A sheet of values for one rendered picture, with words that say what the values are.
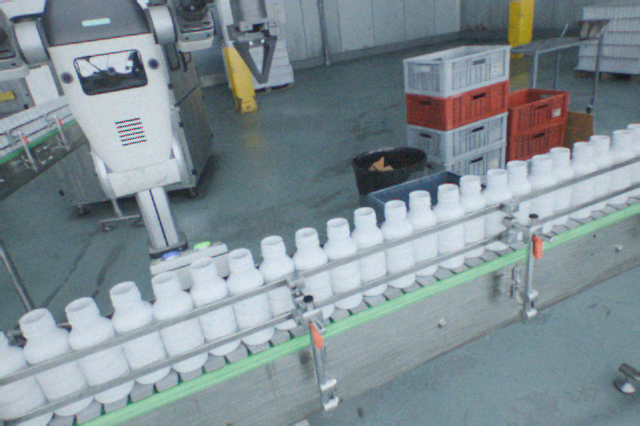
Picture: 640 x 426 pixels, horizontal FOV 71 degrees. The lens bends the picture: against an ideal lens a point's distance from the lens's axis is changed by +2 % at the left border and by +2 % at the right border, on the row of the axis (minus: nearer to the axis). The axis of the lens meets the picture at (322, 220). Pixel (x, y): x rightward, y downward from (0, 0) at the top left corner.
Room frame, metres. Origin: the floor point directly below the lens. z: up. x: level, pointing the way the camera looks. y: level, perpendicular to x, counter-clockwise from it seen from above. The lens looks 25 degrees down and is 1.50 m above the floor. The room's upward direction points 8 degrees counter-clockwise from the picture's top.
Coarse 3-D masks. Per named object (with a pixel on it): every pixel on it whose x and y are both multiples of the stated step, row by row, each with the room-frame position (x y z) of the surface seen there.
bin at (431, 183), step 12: (420, 180) 1.38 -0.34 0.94; (432, 180) 1.40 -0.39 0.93; (444, 180) 1.42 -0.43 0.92; (456, 180) 1.38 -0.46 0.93; (384, 192) 1.33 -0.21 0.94; (396, 192) 1.35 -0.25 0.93; (408, 192) 1.37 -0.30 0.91; (432, 192) 1.40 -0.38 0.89; (372, 204) 1.29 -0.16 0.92; (384, 204) 1.22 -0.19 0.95; (408, 204) 1.37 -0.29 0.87; (432, 204) 1.40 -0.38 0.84; (384, 216) 1.23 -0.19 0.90
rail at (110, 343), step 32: (480, 192) 0.85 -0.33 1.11; (544, 192) 0.82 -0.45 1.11; (448, 224) 0.74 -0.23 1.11; (288, 256) 0.70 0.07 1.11; (352, 256) 0.66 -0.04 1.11; (448, 256) 0.74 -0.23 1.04; (256, 288) 0.60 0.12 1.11; (352, 288) 0.67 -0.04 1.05; (288, 320) 0.62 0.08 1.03; (96, 352) 0.52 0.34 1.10; (192, 352) 0.56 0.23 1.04; (0, 384) 0.48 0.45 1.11; (32, 416) 0.48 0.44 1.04
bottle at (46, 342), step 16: (32, 320) 0.55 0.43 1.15; (48, 320) 0.53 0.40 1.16; (32, 336) 0.52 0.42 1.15; (48, 336) 0.53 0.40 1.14; (64, 336) 0.54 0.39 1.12; (32, 352) 0.51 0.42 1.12; (48, 352) 0.51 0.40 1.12; (64, 352) 0.52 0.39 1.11; (64, 368) 0.52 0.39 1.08; (80, 368) 0.54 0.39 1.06; (48, 384) 0.51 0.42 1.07; (64, 384) 0.51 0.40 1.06; (80, 384) 0.52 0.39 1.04; (48, 400) 0.51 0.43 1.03; (64, 416) 0.51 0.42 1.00
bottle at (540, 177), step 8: (536, 160) 0.85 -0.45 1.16; (544, 160) 0.87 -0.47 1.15; (536, 168) 0.85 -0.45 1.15; (544, 168) 0.84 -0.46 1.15; (528, 176) 0.86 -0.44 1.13; (536, 176) 0.85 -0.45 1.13; (544, 176) 0.84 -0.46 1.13; (552, 176) 0.84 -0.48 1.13; (536, 184) 0.84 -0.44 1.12; (544, 184) 0.83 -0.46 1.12; (552, 184) 0.83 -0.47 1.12; (552, 192) 0.83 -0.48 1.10; (536, 200) 0.84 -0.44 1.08; (544, 200) 0.83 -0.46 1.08; (552, 200) 0.83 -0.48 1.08; (536, 208) 0.84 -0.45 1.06; (544, 208) 0.83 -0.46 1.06; (552, 208) 0.84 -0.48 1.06; (544, 216) 0.83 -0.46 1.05; (544, 224) 0.83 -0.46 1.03; (544, 232) 0.83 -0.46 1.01
